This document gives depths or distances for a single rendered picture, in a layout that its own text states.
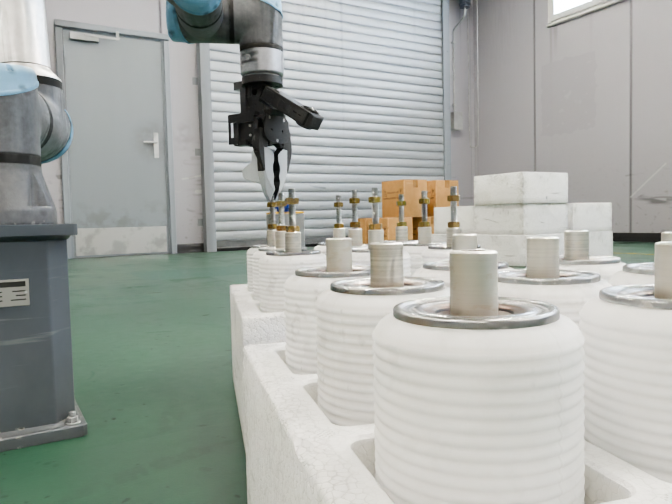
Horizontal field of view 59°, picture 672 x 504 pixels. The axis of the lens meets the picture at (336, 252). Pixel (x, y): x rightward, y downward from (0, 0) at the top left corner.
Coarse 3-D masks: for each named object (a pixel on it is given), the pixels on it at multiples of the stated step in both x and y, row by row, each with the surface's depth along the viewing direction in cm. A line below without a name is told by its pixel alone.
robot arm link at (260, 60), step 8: (248, 48) 100; (256, 48) 99; (264, 48) 99; (272, 48) 100; (240, 56) 102; (248, 56) 99; (256, 56) 99; (264, 56) 100; (272, 56) 100; (280, 56) 102; (240, 64) 102; (248, 64) 100; (256, 64) 99; (264, 64) 100; (272, 64) 100; (280, 64) 102; (248, 72) 100; (256, 72) 100; (264, 72) 100; (272, 72) 101; (280, 72) 102
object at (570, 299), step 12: (504, 288) 40; (516, 288) 39; (528, 288) 39; (540, 288) 38; (552, 288) 38; (564, 288) 38; (576, 288) 38; (588, 288) 38; (600, 288) 39; (540, 300) 38; (552, 300) 38; (564, 300) 38; (576, 300) 38; (564, 312) 38; (576, 312) 38; (576, 324) 38
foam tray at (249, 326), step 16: (240, 288) 104; (240, 304) 84; (256, 304) 85; (240, 320) 76; (256, 320) 73; (272, 320) 73; (240, 336) 77; (256, 336) 73; (272, 336) 73; (240, 352) 79; (240, 368) 80; (240, 384) 82; (240, 400) 84; (240, 416) 85
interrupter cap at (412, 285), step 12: (336, 288) 37; (348, 288) 36; (360, 288) 36; (372, 288) 36; (384, 288) 36; (396, 288) 35; (408, 288) 36; (420, 288) 36; (432, 288) 36; (444, 288) 38
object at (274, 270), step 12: (264, 264) 78; (276, 264) 77; (288, 264) 76; (300, 264) 77; (312, 264) 77; (324, 264) 79; (264, 276) 78; (276, 276) 77; (288, 276) 76; (264, 288) 78; (276, 288) 77; (264, 300) 79; (276, 300) 77; (264, 312) 79
